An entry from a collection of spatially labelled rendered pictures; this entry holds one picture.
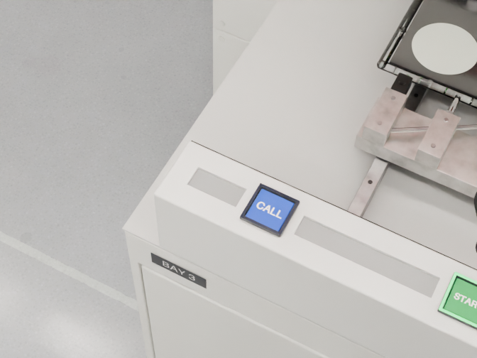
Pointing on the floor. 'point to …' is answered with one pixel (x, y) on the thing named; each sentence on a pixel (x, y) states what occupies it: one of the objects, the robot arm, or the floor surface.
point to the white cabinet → (218, 315)
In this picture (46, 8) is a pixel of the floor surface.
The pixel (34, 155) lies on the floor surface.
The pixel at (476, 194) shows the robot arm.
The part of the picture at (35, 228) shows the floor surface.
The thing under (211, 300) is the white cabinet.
